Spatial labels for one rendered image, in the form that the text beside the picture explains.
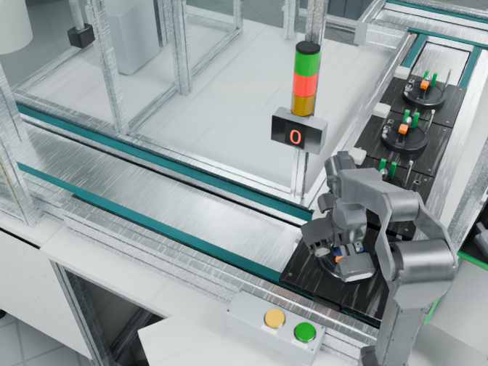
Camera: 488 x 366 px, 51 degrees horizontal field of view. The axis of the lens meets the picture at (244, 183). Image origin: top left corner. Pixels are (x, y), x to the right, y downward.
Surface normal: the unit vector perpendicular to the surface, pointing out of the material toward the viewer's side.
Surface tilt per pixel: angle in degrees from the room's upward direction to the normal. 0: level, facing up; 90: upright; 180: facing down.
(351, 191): 73
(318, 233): 27
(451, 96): 0
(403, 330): 84
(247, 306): 0
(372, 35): 90
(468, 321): 45
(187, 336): 0
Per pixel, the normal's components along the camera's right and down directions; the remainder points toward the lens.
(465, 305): -0.43, -0.11
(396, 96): 0.00, -0.71
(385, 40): -0.47, 0.62
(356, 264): -0.07, -0.56
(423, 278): 0.09, 0.49
